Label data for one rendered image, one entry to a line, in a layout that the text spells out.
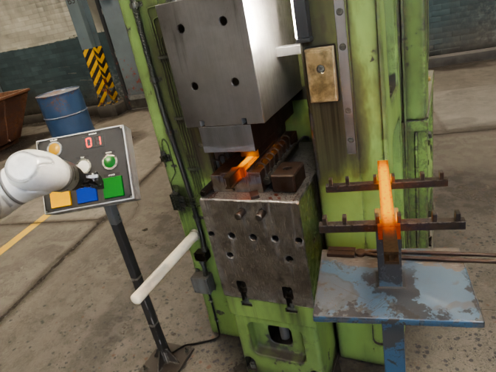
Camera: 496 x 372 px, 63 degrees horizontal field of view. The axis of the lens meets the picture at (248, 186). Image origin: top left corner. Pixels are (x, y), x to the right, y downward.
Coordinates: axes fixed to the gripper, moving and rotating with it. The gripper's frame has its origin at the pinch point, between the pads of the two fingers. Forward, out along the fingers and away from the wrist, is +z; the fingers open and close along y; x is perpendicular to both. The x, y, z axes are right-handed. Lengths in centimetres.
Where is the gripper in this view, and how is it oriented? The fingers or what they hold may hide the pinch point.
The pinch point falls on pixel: (97, 184)
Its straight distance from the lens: 144.3
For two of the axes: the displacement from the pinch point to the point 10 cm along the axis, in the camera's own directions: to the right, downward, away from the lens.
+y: 9.8, -1.8, -0.5
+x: -1.7, -9.8, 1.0
